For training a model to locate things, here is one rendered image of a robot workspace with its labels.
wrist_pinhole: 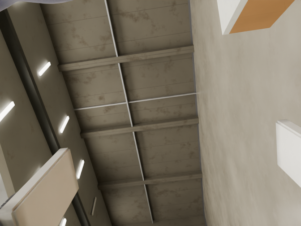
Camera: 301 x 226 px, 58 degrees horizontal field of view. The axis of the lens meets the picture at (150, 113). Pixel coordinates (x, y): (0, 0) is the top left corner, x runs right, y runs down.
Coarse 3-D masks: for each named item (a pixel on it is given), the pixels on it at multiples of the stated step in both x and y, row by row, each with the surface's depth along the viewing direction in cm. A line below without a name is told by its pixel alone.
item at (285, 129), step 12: (276, 132) 17; (288, 132) 15; (300, 132) 14; (288, 144) 15; (300, 144) 14; (288, 156) 15; (300, 156) 14; (288, 168) 15; (300, 168) 14; (300, 180) 14
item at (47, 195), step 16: (48, 160) 16; (64, 160) 16; (48, 176) 14; (64, 176) 16; (32, 192) 12; (48, 192) 14; (64, 192) 16; (16, 208) 11; (32, 208) 12; (48, 208) 13; (64, 208) 15; (0, 224) 11; (16, 224) 11; (32, 224) 12; (48, 224) 13
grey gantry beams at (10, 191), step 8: (0, 152) 243; (0, 160) 242; (0, 168) 240; (0, 176) 240; (8, 176) 250; (0, 184) 242; (8, 184) 248; (0, 192) 244; (8, 192) 247; (0, 200) 246
